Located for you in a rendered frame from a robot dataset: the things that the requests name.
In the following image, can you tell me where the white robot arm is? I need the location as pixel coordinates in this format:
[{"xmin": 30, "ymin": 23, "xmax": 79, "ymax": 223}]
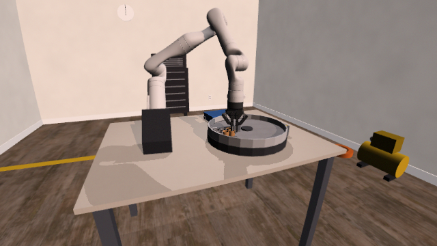
[{"xmin": 144, "ymin": 8, "xmax": 249, "ymax": 109}]

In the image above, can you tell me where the blue crate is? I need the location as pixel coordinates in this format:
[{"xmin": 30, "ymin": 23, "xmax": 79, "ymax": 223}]
[{"xmin": 204, "ymin": 109, "xmax": 226, "ymax": 121}]

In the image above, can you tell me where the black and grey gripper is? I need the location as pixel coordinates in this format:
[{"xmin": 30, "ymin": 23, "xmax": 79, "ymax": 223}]
[{"xmin": 222, "ymin": 101, "xmax": 248, "ymax": 133}]

